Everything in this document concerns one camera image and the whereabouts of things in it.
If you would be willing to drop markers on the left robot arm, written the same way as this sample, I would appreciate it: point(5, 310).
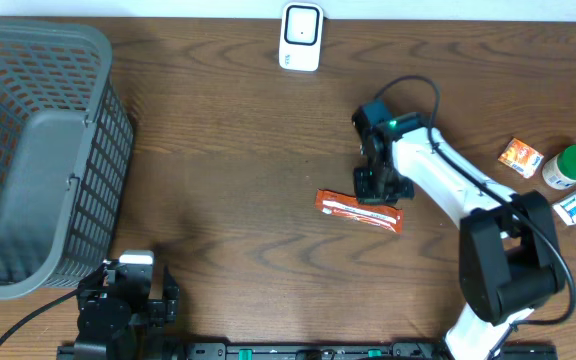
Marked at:
point(114, 339)

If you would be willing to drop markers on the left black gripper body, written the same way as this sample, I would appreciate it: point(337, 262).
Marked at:
point(157, 311)

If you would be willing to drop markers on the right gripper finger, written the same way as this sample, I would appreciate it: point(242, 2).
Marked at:
point(406, 189)
point(375, 187)

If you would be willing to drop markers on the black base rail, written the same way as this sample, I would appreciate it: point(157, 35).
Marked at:
point(220, 351)

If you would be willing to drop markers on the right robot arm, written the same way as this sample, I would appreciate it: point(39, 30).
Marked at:
point(509, 257)

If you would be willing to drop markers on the white barcode scanner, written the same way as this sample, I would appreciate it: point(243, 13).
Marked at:
point(300, 37)

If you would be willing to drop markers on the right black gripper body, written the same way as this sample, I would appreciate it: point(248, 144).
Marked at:
point(386, 180)

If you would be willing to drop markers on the orange tissue pack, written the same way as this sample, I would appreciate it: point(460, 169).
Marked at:
point(521, 157)

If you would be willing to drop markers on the grey plastic shopping basket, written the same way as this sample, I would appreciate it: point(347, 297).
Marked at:
point(65, 147)

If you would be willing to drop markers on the red Top chocolate bar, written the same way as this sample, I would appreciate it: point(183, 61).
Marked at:
point(348, 207)

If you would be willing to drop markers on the green lid white jar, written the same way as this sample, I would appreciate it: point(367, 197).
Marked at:
point(560, 171)

